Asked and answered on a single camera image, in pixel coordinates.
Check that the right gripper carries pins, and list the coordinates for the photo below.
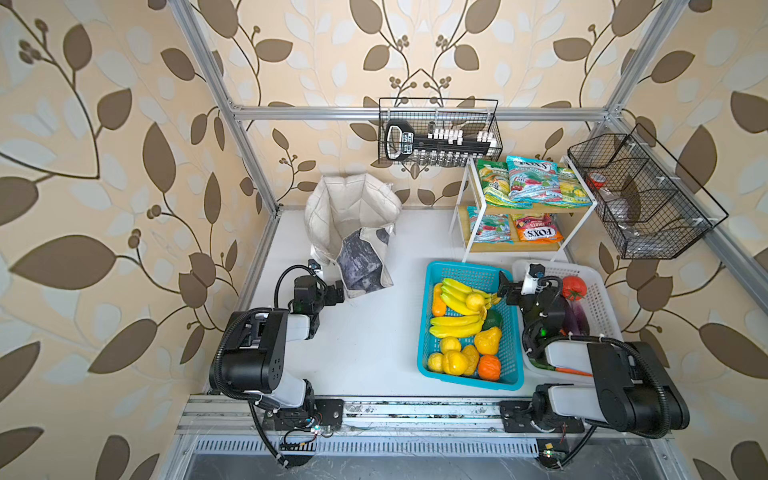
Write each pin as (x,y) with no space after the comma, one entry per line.
(513,292)

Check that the red tomato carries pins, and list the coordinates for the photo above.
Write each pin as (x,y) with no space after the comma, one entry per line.
(574,288)

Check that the yellow lemon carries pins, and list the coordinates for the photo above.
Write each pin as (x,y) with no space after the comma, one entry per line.
(450,344)

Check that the black wire basket back wall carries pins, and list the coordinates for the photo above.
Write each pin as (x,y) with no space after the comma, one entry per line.
(444,106)

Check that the cream canvas grocery bag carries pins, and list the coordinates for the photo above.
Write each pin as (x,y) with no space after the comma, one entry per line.
(350,222)

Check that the teal red snack bag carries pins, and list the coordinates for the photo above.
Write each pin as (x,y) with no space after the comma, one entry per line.
(533,180)

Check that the green snack bag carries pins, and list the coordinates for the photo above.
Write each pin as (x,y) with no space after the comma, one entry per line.
(573,195)
(494,180)

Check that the black wire basket right wall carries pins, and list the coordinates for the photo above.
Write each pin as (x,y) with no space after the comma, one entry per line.
(669,207)

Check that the orange carrot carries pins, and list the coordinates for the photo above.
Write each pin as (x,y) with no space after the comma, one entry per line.
(568,371)

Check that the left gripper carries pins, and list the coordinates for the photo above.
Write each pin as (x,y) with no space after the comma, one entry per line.
(330,292)

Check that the banana bunch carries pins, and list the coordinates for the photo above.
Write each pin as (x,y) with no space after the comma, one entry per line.
(456,326)
(466,300)

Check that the yellow round fruit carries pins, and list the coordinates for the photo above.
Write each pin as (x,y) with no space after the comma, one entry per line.
(436,362)

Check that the yellow pear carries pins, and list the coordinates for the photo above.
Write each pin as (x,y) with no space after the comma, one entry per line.
(487,342)

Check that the black wire basket wall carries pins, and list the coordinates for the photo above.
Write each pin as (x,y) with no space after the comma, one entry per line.
(444,106)
(669,207)

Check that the yellow corn cob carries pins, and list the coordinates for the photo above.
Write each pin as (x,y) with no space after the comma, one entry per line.
(472,355)

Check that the lower teal snack bag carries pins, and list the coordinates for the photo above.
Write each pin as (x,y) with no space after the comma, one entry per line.
(491,229)

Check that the orange Fox's candy bag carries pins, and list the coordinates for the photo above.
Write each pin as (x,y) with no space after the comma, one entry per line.
(536,229)

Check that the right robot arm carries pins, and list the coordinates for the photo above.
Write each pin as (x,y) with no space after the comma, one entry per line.
(631,392)

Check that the upper banana bunch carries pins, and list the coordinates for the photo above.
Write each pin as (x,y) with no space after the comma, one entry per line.
(466,300)

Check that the lower banana bunch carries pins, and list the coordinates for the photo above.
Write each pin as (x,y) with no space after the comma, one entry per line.
(456,326)

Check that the small orange fruit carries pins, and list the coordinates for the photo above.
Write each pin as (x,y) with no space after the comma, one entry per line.
(438,306)

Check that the teal plastic basket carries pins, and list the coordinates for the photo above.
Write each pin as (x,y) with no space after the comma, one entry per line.
(484,278)

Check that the orange tangerine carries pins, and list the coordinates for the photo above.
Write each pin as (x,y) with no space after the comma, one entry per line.
(489,368)

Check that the yellow bell pepper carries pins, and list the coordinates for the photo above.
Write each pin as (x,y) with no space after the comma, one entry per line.
(455,363)

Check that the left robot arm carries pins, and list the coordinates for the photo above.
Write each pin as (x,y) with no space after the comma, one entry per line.
(250,362)

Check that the plastic bottle red cap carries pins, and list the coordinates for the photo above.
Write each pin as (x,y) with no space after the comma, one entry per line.
(611,205)

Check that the purple eggplant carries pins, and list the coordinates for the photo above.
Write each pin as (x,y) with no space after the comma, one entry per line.
(575,321)

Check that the green snack bag right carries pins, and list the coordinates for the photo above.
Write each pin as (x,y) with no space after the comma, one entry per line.
(573,195)

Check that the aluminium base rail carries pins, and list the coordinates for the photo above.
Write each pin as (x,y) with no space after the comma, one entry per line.
(480,427)

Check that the green snack bag left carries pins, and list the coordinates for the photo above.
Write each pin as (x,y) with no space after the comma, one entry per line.
(494,180)

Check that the black tool in basket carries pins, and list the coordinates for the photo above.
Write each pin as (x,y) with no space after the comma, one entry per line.
(438,140)

